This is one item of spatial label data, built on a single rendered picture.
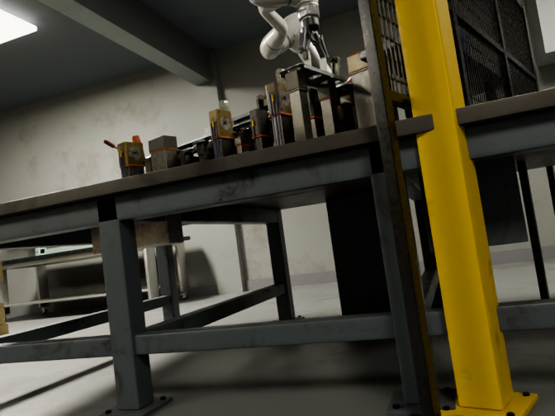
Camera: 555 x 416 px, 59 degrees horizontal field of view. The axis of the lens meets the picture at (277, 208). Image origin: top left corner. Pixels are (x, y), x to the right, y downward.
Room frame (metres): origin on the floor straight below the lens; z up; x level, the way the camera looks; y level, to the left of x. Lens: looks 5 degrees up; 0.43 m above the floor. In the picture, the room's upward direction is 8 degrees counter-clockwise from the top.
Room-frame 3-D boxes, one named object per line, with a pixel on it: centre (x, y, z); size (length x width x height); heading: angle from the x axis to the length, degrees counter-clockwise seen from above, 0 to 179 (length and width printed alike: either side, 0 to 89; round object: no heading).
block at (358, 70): (1.68, -0.37, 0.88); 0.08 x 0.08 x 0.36; 51
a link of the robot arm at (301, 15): (1.95, -0.23, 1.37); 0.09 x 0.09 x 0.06
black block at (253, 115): (1.93, 0.03, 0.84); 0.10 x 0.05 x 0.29; 141
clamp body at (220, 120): (2.06, 0.20, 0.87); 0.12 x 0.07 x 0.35; 141
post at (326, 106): (1.70, -0.23, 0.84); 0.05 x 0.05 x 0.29; 51
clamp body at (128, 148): (2.46, 0.71, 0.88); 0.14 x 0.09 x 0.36; 141
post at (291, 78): (1.56, -0.12, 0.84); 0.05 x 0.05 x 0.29; 51
